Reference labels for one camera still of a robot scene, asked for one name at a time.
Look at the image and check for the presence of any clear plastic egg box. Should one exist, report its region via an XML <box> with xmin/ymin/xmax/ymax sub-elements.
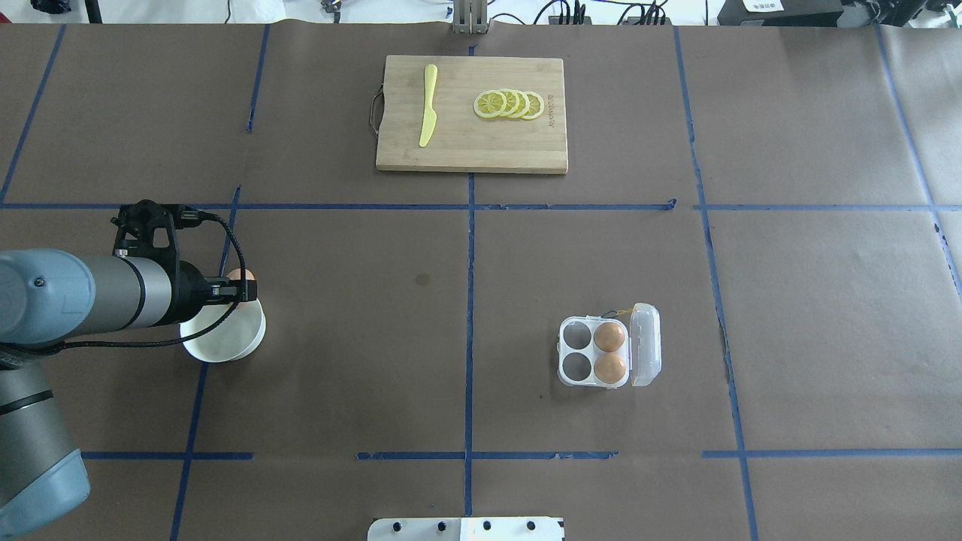
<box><xmin>556</xmin><ymin>304</ymin><xmax>663</xmax><ymax>389</ymax></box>

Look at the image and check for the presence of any white bowl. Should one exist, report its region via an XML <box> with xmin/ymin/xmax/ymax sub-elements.
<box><xmin>179</xmin><ymin>301</ymin><xmax>267</xmax><ymax>364</ymax></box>

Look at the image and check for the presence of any brown egg from bowl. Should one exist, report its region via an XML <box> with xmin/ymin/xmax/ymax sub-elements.
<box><xmin>227</xmin><ymin>268</ymin><xmax>258</xmax><ymax>310</ymax></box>

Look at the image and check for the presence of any brown egg rear in box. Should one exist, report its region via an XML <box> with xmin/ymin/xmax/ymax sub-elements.
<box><xmin>592</xmin><ymin>321</ymin><xmax>628</xmax><ymax>353</ymax></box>

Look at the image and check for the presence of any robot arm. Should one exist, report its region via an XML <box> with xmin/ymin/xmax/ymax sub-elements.
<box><xmin>1</xmin><ymin>249</ymin><xmax>257</xmax><ymax>540</ymax></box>

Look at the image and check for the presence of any yellow plastic knife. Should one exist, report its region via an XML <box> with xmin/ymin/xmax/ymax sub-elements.
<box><xmin>419</xmin><ymin>64</ymin><xmax>437</xmax><ymax>148</ymax></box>

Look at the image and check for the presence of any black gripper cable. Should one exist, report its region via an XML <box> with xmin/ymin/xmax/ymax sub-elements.
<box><xmin>0</xmin><ymin>212</ymin><xmax>247</xmax><ymax>358</ymax></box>

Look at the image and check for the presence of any aluminium frame post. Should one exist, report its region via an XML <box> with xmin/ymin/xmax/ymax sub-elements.
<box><xmin>452</xmin><ymin>0</ymin><xmax>490</xmax><ymax>35</ymax></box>

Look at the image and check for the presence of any lemon slice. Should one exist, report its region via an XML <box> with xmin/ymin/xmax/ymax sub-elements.
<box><xmin>519</xmin><ymin>92</ymin><xmax>544</xmax><ymax>121</ymax></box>
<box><xmin>498</xmin><ymin>89</ymin><xmax>513</xmax><ymax>117</ymax></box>
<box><xmin>506</xmin><ymin>89</ymin><xmax>530</xmax><ymax>119</ymax></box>
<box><xmin>472</xmin><ymin>90</ymin><xmax>508</xmax><ymax>119</ymax></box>

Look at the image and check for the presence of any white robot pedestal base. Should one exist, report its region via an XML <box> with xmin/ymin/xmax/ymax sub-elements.
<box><xmin>367</xmin><ymin>516</ymin><xmax>566</xmax><ymax>540</ymax></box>

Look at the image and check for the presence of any black box on side table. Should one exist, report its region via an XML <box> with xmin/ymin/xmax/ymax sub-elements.
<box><xmin>717</xmin><ymin>1</ymin><xmax>844</xmax><ymax>28</ymax></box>

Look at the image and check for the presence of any brown egg in box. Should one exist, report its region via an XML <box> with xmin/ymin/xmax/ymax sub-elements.
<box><xmin>592</xmin><ymin>321</ymin><xmax>628</xmax><ymax>353</ymax></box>
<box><xmin>594</xmin><ymin>352</ymin><xmax>628</xmax><ymax>385</ymax></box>

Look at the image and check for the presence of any bamboo cutting board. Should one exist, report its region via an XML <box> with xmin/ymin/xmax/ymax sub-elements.
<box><xmin>376</xmin><ymin>55</ymin><xmax>568</xmax><ymax>175</ymax></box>

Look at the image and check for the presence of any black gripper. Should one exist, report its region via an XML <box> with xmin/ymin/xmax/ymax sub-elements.
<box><xmin>174</xmin><ymin>263</ymin><xmax>258</xmax><ymax>323</ymax></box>

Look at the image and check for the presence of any brown egg front in box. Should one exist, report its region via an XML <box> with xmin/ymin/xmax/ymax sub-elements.
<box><xmin>594</xmin><ymin>352</ymin><xmax>628</xmax><ymax>385</ymax></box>

